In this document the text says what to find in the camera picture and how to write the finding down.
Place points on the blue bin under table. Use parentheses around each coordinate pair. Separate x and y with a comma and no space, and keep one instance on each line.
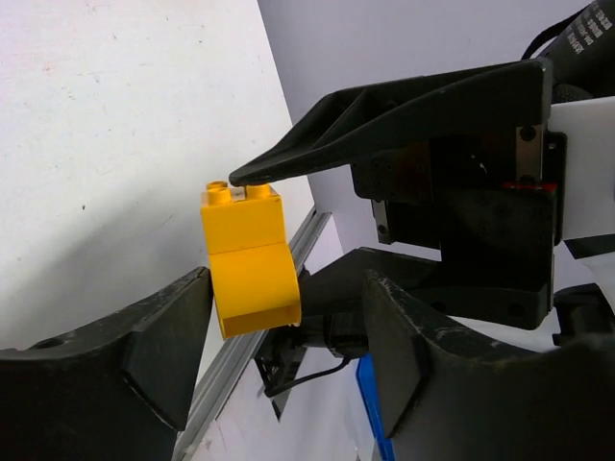
(366,381)

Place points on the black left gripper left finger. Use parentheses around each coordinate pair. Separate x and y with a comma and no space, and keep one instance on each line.
(119,388)

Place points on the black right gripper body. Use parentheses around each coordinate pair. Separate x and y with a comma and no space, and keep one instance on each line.
(496,235)

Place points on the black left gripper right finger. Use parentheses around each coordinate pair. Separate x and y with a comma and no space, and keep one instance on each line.
(448,392)

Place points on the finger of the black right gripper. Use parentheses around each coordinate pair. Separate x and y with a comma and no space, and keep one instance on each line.
(364,121)
(332,297)

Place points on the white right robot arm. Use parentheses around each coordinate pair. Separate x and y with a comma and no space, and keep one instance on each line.
(581,52)

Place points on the yellow orange flower lego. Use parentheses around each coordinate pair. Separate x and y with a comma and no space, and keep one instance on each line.
(254,280)

